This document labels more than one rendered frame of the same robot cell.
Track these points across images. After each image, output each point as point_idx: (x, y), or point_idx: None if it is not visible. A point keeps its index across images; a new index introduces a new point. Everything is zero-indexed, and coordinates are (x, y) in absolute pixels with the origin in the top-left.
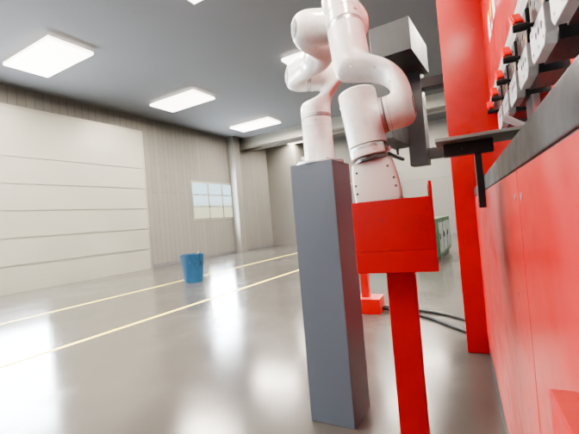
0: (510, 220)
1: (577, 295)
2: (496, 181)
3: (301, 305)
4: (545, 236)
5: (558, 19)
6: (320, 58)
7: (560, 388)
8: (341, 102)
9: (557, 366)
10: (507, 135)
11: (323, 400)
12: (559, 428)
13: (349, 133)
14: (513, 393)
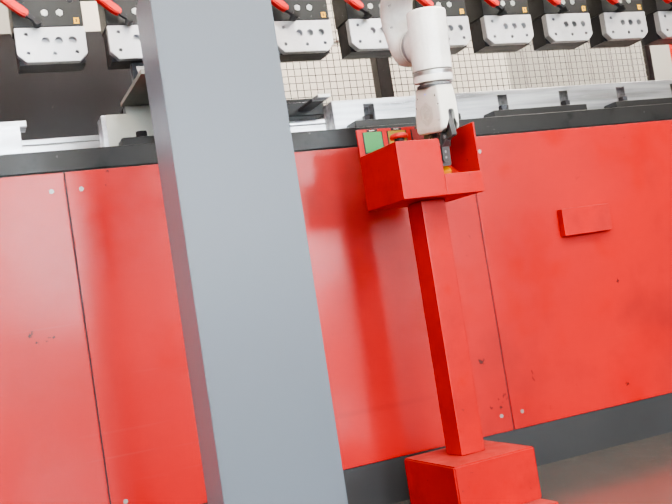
0: None
1: (560, 176)
2: (355, 145)
3: (319, 324)
4: (526, 164)
5: (368, 48)
6: None
7: (536, 224)
8: (445, 17)
9: (534, 215)
10: None
11: None
12: (572, 214)
13: (449, 51)
14: (368, 351)
